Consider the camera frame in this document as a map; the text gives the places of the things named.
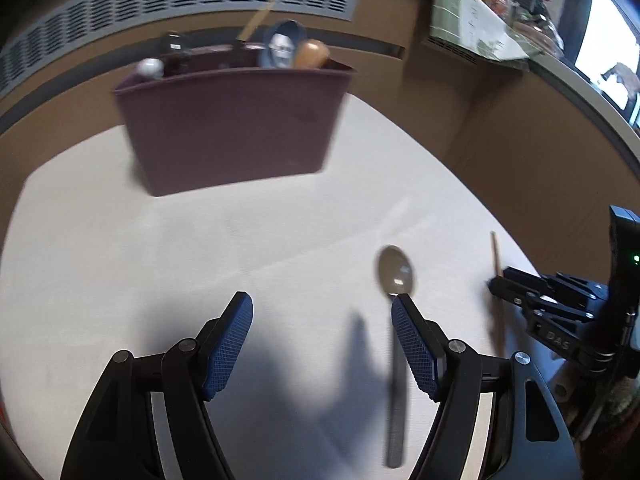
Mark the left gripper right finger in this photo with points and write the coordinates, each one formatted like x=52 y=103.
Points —
x=423 y=350

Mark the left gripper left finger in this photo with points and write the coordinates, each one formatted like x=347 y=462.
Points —
x=221 y=341

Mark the wooden chopstick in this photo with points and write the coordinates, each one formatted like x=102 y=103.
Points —
x=255 y=21
x=497 y=305

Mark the white ceramic spoon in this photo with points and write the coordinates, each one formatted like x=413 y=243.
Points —
x=150 y=69

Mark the wooden spoon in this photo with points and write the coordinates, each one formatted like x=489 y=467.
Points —
x=311 y=54

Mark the smiley handle metal spoon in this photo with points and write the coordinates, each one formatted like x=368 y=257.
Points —
x=281 y=51

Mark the white table mat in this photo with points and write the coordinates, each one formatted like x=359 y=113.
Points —
x=93 y=264

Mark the purple plastic utensil caddy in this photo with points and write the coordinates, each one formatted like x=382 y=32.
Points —
x=212 y=125

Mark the black spatula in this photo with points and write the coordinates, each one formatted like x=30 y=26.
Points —
x=174 y=52

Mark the green patterned cloth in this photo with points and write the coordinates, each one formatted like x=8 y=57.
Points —
x=470 y=28

